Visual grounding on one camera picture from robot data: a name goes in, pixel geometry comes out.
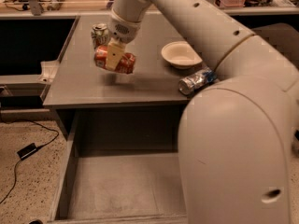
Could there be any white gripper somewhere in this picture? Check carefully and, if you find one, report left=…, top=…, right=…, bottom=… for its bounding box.
left=106, top=11, right=141, bottom=71

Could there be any red coke can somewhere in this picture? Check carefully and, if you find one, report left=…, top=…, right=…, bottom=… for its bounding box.
left=94, top=45, right=136, bottom=74

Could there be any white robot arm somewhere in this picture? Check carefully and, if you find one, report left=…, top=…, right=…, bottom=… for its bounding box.
left=107, top=0, right=298, bottom=224

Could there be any green white soda can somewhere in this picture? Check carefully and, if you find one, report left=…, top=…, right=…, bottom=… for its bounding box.
left=91, top=23, right=109, bottom=49

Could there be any blue silver crushed can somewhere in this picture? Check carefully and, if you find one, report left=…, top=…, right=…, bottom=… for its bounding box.
left=178, top=67, right=217, bottom=95

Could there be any open grey top drawer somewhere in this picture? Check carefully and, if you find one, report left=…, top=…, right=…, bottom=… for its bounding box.
left=49, top=110, right=187, bottom=224

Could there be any grey cabinet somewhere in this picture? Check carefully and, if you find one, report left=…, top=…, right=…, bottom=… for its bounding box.
left=42, top=13, right=206, bottom=142

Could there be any white bowl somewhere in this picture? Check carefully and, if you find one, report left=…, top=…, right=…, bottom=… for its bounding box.
left=161, top=41, right=202, bottom=69

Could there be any black power adapter with cable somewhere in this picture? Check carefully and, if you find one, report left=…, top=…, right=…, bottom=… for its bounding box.
left=0, top=121, right=59, bottom=203

